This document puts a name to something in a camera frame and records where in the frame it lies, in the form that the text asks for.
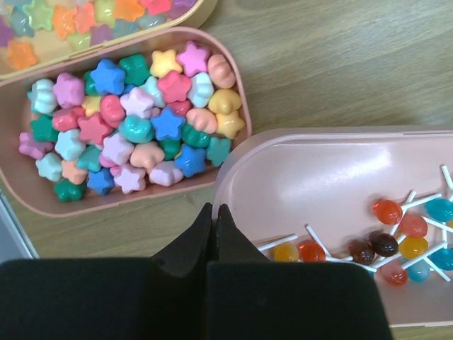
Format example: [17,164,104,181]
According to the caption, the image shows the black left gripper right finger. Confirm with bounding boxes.
[207,204,392,339]

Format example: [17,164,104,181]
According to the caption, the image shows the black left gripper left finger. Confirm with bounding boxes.
[1,203,212,339]

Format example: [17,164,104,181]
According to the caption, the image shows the pink tray of lollipops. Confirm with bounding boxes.
[211,125,453,329]

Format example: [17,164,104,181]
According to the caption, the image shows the pink tray of wrapped candies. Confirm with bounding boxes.
[1,27,252,217]

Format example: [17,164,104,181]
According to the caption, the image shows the orange tray of gummies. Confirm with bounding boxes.
[1,0,217,80]

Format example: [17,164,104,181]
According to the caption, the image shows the aluminium frame rail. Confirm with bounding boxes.
[0,191,39,263]

